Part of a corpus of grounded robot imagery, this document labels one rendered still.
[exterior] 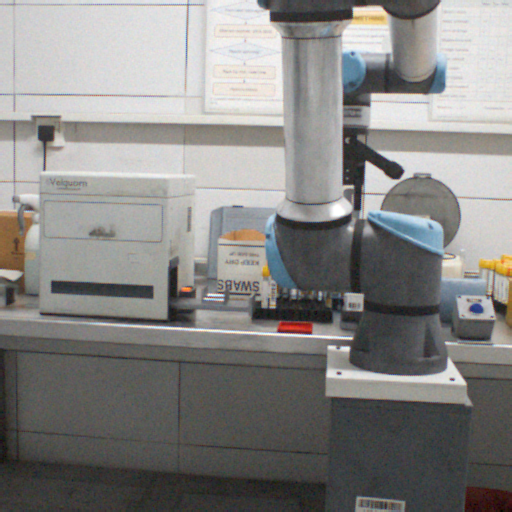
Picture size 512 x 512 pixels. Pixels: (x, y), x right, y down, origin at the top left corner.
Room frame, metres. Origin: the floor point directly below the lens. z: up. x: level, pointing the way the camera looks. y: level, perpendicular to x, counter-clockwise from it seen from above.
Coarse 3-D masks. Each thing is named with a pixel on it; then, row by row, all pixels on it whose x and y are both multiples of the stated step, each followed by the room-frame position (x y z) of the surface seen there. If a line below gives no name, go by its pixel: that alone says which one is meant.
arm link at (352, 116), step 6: (342, 108) 1.42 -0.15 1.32; (348, 108) 1.41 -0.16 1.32; (354, 108) 1.41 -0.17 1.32; (360, 108) 1.41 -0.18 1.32; (366, 108) 1.42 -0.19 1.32; (342, 114) 1.42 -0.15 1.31; (348, 114) 1.41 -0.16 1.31; (354, 114) 1.41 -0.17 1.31; (360, 114) 1.41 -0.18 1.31; (366, 114) 1.42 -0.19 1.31; (342, 120) 1.42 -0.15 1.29; (348, 120) 1.41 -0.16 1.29; (354, 120) 1.41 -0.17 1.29; (360, 120) 1.41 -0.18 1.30; (366, 120) 1.42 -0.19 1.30; (342, 126) 1.42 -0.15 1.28; (348, 126) 1.42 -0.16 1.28; (354, 126) 1.42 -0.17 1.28; (360, 126) 1.42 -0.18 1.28; (366, 126) 1.43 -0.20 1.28
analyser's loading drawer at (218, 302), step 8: (208, 296) 1.47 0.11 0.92; (216, 296) 1.47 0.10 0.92; (224, 296) 1.42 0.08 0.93; (176, 304) 1.42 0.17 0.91; (184, 304) 1.42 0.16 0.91; (192, 304) 1.42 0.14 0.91; (200, 304) 1.42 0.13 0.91; (208, 304) 1.42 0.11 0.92; (216, 304) 1.42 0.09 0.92; (224, 304) 1.42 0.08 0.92; (232, 304) 1.43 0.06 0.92; (240, 304) 1.43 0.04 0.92; (248, 304) 1.43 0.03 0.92
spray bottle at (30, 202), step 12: (24, 204) 1.65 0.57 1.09; (36, 204) 1.67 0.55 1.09; (36, 216) 1.67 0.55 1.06; (24, 228) 1.65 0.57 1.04; (36, 228) 1.67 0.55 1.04; (36, 240) 1.66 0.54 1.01; (36, 252) 1.65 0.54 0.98; (36, 264) 1.65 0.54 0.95; (36, 276) 1.66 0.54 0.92; (36, 288) 1.66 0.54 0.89
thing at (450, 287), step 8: (448, 280) 1.47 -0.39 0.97; (456, 280) 1.46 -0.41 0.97; (464, 280) 1.47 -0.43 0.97; (472, 280) 1.47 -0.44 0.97; (480, 280) 1.47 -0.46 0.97; (448, 288) 1.47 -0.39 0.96; (456, 288) 1.46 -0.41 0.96; (464, 288) 1.46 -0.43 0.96; (472, 288) 1.46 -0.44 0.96; (480, 288) 1.45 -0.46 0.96; (440, 296) 1.47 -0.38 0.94; (448, 296) 1.47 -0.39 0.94; (440, 304) 1.47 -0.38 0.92; (448, 304) 1.47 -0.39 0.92; (440, 312) 1.47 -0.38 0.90; (448, 312) 1.47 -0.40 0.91; (440, 320) 1.47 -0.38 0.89; (448, 320) 1.47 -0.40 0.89
